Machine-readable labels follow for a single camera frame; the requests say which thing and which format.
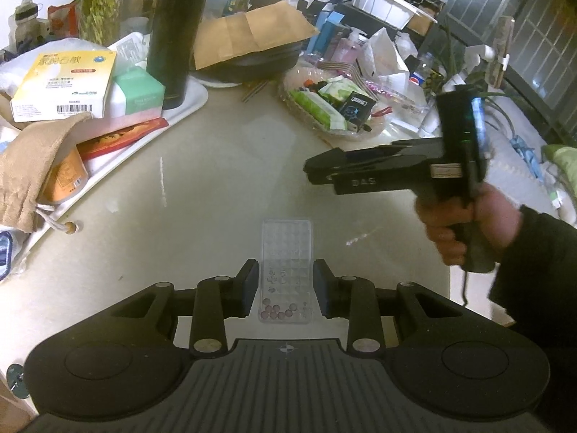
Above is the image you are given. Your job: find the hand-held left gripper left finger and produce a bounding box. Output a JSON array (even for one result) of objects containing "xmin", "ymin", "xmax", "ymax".
[{"xmin": 38, "ymin": 259, "xmax": 261, "ymax": 357}]

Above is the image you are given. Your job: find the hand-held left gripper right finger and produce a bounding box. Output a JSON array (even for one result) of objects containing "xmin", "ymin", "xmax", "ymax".
[{"xmin": 313, "ymin": 259, "xmax": 537, "ymax": 357}]

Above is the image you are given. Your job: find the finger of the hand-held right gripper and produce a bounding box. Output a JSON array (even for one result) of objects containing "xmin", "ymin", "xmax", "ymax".
[{"xmin": 304, "ymin": 140, "xmax": 441, "ymax": 187}]

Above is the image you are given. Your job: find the clear plastic bead box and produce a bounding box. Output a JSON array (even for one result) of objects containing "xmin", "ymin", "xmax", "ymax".
[{"xmin": 257, "ymin": 218, "xmax": 315, "ymax": 325}]

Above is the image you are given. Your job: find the person's right forearm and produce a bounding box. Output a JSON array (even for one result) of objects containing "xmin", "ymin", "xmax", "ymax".
[{"xmin": 493, "ymin": 205, "xmax": 577, "ymax": 433}]

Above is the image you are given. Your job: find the person's right hand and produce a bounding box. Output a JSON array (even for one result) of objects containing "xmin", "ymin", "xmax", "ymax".
[{"xmin": 415, "ymin": 185, "xmax": 524, "ymax": 266}]

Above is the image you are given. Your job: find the clear tray of snacks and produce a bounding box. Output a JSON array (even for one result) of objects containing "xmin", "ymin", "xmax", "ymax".
[{"xmin": 276, "ymin": 69, "xmax": 395, "ymax": 140}]

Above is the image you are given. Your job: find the black packet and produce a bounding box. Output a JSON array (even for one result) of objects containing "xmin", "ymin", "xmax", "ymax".
[{"xmin": 337, "ymin": 91, "xmax": 377, "ymax": 128}]

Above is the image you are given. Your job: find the green wipes packet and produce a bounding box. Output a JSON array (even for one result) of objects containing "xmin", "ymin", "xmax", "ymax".
[{"xmin": 288, "ymin": 89, "xmax": 349, "ymax": 132}]

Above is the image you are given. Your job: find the white and green packet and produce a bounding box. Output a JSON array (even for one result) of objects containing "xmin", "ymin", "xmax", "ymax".
[{"xmin": 318, "ymin": 76, "xmax": 361, "ymax": 104}]

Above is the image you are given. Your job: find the pink glitter wand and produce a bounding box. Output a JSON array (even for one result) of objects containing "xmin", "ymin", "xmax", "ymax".
[{"xmin": 363, "ymin": 78, "xmax": 428, "ymax": 111}]

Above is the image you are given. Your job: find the cola bottle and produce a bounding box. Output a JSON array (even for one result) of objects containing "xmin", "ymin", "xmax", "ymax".
[{"xmin": 409, "ymin": 51, "xmax": 437, "ymax": 90}]

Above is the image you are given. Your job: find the pink liquid bottle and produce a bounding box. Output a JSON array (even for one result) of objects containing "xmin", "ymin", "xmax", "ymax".
[{"xmin": 331, "ymin": 36, "xmax": 364, "ymax": 65}]

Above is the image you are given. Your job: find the wooden chopsticks pair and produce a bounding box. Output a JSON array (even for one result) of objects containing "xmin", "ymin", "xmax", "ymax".
[{"xmin": 242, "ymin": 79, "xmax": 273, "ymax": 103}]

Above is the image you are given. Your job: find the blue product box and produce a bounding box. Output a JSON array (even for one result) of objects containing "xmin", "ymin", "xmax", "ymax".
[{"xmin": 313, "ymin": 9, "xmax": 343, "ymax": 55}]

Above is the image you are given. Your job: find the white plastic basin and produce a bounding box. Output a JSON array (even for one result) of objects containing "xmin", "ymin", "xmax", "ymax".
[{"xmin": 351, "ymin": 0, "xmax": 440, "ymax": 29}]

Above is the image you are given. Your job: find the brown paper envelope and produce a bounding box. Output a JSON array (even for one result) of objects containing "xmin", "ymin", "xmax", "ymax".
[{"xmin": 193, "ymin": 0, "xmax": 321, "ymax": 71}]

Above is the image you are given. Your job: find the white tray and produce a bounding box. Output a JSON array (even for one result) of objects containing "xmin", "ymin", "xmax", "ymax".
[{"xmin": 0, "ymin": 74, "xmax": 209, "ymax": 280}]

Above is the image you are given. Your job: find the red flat packet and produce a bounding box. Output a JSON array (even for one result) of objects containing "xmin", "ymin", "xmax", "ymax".
[{"xmin": 76, "ymin": 117, "xmax": 170, "ymax": 162}]

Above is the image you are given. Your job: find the orange packet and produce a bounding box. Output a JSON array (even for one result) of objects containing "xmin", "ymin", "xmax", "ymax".
[{"xmin": 37, "ymin": 146, "xmax": 89, "ymax": 207}]

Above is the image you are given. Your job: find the black thermos bottle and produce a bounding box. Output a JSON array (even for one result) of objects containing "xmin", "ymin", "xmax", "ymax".
[{"xmin": 145, "ymin": 0, "xmax": 211, "ymax": 111}]

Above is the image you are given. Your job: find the green tissue pack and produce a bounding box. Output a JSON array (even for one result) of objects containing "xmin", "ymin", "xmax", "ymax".
[{"xmin": 106, "ymin": 65, "xmax": 166, "ymax": 120}]

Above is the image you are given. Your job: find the blue mesh pouch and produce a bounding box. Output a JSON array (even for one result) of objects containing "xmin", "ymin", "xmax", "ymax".
[{"xmin": 0, "ymin": 230, "xmax": 15, "ymax": 283}]

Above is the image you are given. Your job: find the yellow medicine box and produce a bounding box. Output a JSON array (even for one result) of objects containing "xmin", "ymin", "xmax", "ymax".
[{"xmin": 10, "ymin": 49, "xmax": 118, "ymax": 123}]

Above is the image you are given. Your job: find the glass vase with bamboo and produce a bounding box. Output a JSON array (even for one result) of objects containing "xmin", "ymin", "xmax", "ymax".
[{"xmin": 79, "ymin": 0, "xmax": 131, "ymax": 49}]

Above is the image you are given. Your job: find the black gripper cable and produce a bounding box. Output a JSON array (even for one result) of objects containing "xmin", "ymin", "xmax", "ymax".
[{"xmin": 459, "ymin": 271, "xmax": 473, "ymax": 310}]

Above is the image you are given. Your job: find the burlap drawstring pouch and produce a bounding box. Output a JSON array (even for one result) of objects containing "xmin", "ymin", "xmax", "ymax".
[{"xmin": 0, "ymin": 112, "xmax": 94, "ymax": 234}]

